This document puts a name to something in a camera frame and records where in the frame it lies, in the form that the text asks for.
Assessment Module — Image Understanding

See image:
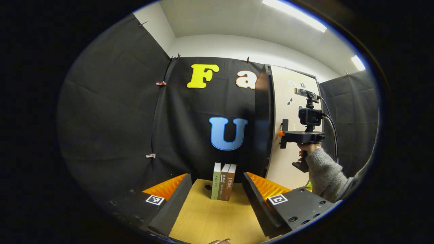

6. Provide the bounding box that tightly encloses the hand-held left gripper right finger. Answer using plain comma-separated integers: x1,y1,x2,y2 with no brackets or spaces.
242,172,343,239

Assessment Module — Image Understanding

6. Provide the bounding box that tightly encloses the brown book with white band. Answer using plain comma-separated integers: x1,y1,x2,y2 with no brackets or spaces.
218,164,231,201

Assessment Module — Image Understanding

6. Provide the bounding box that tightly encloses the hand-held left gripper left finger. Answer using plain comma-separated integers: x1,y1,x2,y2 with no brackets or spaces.
109,174,193,238

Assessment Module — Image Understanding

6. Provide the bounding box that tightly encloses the small ceiling light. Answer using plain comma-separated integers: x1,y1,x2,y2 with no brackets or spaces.
351,55,366,71

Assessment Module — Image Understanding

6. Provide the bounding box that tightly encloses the black door handle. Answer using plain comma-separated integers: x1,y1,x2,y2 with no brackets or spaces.
281,119,289,149

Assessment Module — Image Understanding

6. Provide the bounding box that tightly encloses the black backdrop cloth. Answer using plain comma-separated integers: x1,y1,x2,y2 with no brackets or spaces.
57,14,379,217

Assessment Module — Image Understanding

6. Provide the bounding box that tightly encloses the green book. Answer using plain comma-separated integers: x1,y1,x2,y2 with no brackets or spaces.
211,162,221,200

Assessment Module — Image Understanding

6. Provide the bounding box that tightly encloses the long ceiling light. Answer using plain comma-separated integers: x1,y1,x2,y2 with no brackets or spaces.
262,0,328,33

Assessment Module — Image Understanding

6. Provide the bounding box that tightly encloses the black cable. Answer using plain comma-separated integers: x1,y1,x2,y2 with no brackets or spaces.
319,96,340,164

